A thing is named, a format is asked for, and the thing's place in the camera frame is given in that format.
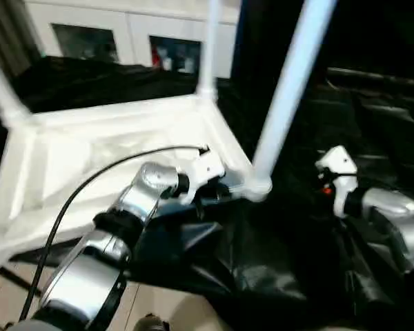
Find white plastic table top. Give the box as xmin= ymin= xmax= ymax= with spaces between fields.
xmin=0 ymin=92 xmax=274 ymax=271

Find black mat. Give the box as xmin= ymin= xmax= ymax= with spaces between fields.
xmin=0 ymin=55 xmax=414 ymax=331

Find black furniture with gold label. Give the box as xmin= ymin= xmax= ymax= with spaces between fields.
xmin=236 ymin=0 xmax=414 ymax=83

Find white cabinet with glass doors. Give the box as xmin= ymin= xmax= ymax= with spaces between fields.
xmin=22 ymin=0 xmax=241 ymax=78

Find grey curtain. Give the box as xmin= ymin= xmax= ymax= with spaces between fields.
xmin=0 ymin=0 xmax=42 ymax=80

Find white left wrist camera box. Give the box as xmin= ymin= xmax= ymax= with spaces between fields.
xmin=182 ymin=148 xmax=228 ymax=206

